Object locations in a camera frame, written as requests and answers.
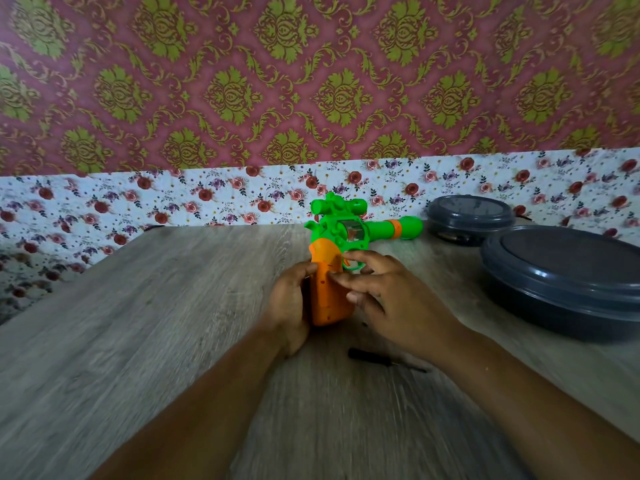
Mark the person's right hand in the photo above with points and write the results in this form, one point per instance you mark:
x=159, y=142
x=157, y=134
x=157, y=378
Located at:
x=402, y=299

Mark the person's left hand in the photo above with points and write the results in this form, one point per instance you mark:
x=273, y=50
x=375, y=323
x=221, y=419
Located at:
x=286, y=309

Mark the person's left thumb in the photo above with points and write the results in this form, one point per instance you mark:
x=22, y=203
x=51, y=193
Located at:
x=306, y=272

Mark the person's right middle finger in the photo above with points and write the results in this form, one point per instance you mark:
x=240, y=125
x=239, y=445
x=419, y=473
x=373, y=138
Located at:
x=356, y=277

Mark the green and orange toy gun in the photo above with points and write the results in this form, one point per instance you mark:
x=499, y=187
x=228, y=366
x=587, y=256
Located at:
x=345, y=249

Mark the person's left forearm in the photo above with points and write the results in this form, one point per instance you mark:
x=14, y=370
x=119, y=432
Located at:
x=195, y=417

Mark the person's right forearm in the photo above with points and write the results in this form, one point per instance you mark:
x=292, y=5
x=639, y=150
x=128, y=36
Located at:
x=537, y=414

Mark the black screwdriver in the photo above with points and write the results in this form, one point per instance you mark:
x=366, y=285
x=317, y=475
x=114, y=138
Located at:
x=382, y=359

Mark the small dark grey lidded container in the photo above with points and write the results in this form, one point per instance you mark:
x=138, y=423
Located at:
x=469, y=218

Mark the large dark grey lidded container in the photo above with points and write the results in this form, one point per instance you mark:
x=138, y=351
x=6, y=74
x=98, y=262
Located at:
x=562, y=284

